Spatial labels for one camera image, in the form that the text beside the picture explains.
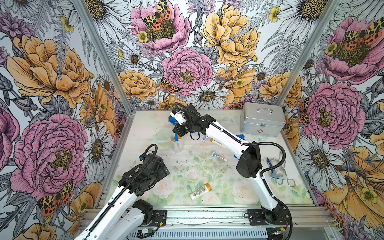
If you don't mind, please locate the white gold tube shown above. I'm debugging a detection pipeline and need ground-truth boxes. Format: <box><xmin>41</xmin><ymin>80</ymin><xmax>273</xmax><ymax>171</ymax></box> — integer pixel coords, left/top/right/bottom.
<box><xmin>210</xmin><ymin>138</ymin><xmax>227</xmax><ymax>149</ymax></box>
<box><xmin>190</xmin><ymin>184</ymin><xmax>212</xmax><ymax>201</ymax></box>
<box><xmin>171</xmin><ymin>135</ymin><xmax>181</xmax><ymax>142</ymax></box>

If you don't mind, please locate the right aluminium frame post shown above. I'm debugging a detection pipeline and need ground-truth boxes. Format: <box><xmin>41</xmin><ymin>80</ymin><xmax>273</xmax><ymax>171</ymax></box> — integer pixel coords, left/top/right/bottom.
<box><xmin>274</xmin><ymin>0</ymin><xmax>341</xmax><ymax>106</ymax></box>

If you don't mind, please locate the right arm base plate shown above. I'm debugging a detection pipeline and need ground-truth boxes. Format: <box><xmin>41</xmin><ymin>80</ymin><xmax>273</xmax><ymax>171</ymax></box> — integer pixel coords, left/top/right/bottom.
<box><xmin>245</xmin><ymin>209</ymin><xmax>292</xmax><ymax>226</ymax></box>

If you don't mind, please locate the aluminium frame post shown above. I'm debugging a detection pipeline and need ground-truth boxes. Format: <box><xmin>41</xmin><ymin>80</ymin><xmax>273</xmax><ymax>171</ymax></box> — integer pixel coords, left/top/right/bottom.
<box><xmin>274</xmin><ymin>0</ymin><xmax>341</xmax><ymax>106</ymax></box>
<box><xmin>74</xmin><ymin>1</ymin><xmax>134</xmax><ymax>117</ymax></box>

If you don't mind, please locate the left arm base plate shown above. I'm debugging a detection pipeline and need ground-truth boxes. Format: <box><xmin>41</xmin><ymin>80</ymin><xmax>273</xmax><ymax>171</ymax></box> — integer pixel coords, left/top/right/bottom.
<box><xmin>142</xmin><ymin>210</ymin><xmax>168</xmax><ymax>227</ymax></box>

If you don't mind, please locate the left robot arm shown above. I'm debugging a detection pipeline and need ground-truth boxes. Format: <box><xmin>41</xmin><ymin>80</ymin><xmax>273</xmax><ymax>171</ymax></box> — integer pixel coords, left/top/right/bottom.
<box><xmin>75</xmin><ymin>144</ymin><xmax>170</xmax><ymax>240</ymax></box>

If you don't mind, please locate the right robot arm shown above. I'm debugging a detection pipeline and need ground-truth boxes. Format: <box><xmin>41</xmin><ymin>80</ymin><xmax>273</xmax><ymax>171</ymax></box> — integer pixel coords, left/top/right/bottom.
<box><xmin>170</xmin><ymin>103</ymin><xmax>286</xmax><ymax>224</ymax></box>

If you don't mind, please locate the left aluminium frame post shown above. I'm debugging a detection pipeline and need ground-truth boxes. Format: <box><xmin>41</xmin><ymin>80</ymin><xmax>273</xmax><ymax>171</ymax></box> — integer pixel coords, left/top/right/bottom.
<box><xmin>74</xmin><ymin>1</ymin><xmax>134</xmax><ymax>117</ymax></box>

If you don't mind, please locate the clear plastic cup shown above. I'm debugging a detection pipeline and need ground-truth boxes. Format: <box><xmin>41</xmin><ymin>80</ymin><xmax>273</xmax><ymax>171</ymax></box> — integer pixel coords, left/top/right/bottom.
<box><xmin>171</xmin><ymin>134</ymin><xmax>184</xmax><ymax>153</ymax></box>

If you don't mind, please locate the aluminium front rail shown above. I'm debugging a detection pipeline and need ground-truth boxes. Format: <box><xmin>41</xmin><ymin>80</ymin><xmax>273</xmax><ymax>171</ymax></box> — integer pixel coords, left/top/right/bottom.
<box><xmin>123</xmin><ymin>206</ymin><xmax>340</xmax><ymax>240</ymax></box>

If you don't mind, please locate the silver metal case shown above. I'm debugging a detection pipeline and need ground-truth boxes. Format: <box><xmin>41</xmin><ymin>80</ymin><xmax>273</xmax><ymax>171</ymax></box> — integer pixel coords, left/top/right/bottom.
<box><xmin>240</xmin><ymin>103</ymin><xmax>286</xmax><ymax>137</ymax></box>

